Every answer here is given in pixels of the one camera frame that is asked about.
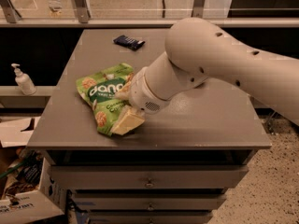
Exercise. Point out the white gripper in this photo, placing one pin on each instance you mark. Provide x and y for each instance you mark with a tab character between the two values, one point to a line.
140	93

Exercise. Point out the green rice chip bag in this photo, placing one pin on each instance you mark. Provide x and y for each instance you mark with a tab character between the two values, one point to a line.
98	91

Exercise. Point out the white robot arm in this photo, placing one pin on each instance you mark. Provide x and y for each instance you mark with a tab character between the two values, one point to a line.
196	50

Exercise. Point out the dark blue snack bar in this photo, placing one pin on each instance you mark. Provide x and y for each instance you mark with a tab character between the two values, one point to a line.
128	42

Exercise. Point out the grey drawer cabinet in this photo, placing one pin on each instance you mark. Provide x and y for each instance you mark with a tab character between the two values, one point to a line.
174	169

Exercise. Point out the white pump dispenser bottle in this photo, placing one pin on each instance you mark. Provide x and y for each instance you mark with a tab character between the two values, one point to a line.
24	82

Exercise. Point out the white cardboard box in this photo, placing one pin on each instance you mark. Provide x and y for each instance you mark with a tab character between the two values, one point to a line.
28	193

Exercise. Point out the metal railing frame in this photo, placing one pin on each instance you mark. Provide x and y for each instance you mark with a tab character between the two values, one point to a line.
147	13

